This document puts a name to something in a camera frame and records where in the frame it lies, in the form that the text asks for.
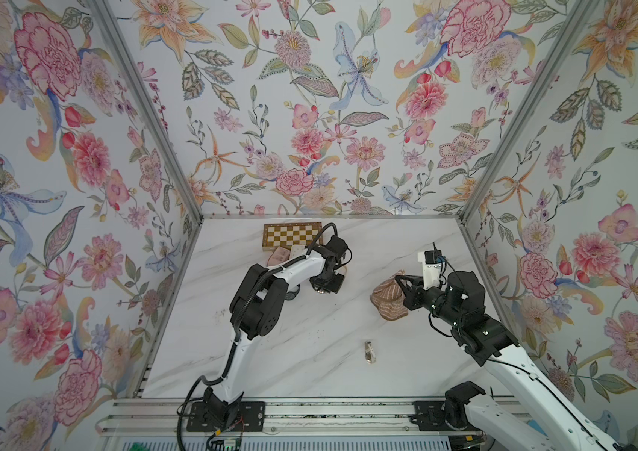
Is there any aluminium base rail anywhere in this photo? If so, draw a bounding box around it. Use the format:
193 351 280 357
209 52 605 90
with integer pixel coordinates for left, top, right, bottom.
97 397 503 450

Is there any black band wristwatch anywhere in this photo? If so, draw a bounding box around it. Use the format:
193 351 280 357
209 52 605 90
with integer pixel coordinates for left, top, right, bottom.
284 286 301 301

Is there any brown striped cloth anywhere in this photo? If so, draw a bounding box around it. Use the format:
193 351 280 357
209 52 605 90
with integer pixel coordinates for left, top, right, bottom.
370 271 409 321

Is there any wooden chessboard box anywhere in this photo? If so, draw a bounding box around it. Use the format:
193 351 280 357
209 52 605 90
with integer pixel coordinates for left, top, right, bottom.
262 222 323 251

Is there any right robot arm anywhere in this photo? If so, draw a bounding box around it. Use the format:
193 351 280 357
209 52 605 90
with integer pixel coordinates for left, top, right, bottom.
394 271 634 450

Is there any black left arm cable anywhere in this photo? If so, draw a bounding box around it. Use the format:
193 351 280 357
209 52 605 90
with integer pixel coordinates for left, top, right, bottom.
176 222 339 451

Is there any white square alarm clock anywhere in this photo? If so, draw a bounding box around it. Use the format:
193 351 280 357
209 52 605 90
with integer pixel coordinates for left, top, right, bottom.
290 244 307 259

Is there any pink toy music box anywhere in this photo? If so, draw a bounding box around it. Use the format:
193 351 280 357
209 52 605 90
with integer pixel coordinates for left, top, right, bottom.
266 246 291 267

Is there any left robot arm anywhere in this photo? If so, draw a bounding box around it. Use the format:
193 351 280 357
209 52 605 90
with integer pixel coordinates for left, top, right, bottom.
202 235 352 425

